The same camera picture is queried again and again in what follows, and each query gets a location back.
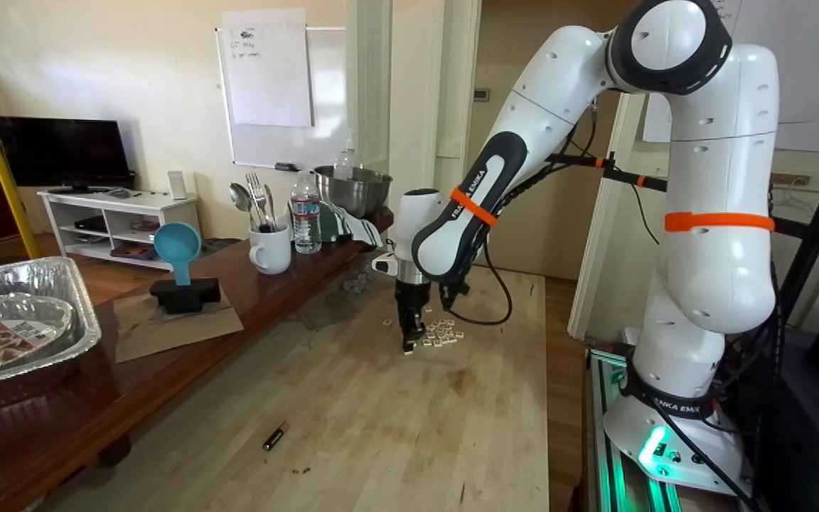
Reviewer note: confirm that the white shelf unit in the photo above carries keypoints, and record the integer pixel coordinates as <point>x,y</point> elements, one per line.
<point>114,227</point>

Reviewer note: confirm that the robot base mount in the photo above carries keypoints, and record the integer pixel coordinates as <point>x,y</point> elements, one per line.
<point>654,462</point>

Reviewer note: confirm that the stainless steel mixing bowl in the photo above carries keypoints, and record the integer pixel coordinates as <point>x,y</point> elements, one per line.
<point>361,193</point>

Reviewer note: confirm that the white ceramic mug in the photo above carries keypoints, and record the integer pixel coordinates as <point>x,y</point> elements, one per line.
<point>272,248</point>

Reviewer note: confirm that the black television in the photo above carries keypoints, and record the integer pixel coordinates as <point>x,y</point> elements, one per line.
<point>74,154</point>

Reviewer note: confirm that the clear plastic water bottle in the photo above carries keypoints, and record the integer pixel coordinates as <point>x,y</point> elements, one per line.
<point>306,218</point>

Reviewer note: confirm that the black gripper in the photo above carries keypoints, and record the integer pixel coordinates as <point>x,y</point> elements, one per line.
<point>410,304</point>

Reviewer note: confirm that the blue scoop on black base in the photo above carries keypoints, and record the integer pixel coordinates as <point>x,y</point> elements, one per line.
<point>179,247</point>

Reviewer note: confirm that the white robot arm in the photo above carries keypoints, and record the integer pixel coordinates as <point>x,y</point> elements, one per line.
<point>715,248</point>

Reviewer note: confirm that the green striped dish towel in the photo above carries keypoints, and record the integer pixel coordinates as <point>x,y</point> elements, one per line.
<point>340,227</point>

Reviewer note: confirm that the white whiteboard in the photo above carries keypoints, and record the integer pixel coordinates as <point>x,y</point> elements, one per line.
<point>285,90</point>

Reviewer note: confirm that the aluminium foil tray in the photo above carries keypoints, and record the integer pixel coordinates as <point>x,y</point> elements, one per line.
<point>47,318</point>

